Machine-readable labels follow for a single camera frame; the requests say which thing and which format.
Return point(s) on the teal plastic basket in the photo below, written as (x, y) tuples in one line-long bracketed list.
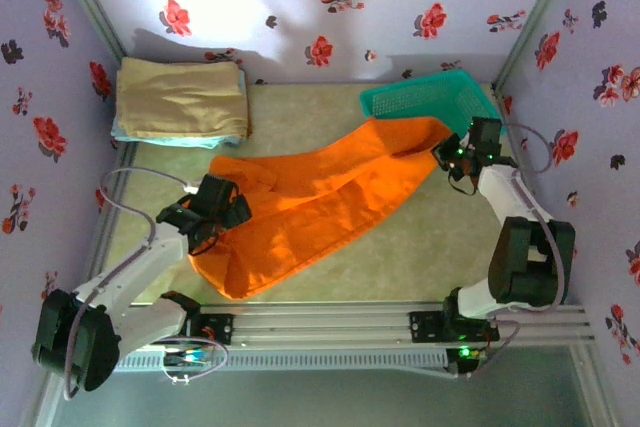
[(430, 94)]

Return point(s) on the orange towel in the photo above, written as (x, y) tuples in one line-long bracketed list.
[(320, 197)]

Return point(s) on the left circuit board green LED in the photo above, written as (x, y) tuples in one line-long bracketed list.
[(187, 356)]

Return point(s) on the circuit board green led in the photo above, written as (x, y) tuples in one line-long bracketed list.
[(467, 354), (187, 356)]

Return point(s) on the right circuit board green LED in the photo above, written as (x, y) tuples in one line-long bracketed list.
[(467, 354)]

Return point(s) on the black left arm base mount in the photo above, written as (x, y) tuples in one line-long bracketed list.
[(217, 328)]

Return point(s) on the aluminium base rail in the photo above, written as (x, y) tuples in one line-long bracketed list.
[(325, 324)]

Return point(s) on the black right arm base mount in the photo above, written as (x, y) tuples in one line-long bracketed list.
[(430, 326)]

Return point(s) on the aluminium corner post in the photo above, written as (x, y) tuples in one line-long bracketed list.
[(87, 2), (537, 12)]

